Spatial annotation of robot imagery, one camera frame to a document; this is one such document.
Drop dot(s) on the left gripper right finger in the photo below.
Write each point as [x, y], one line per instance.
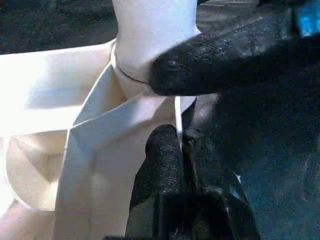
[215, 200]

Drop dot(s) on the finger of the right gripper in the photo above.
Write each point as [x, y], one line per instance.
[230, 65]

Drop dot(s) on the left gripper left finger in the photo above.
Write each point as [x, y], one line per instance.
[160, 190]

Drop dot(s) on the white plastic table leg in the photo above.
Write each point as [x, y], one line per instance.
[150, 40]

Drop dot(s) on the white plastic table top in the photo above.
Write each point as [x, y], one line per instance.
[75, 125]

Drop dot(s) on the black work mat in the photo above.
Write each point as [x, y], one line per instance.
[270, 150]

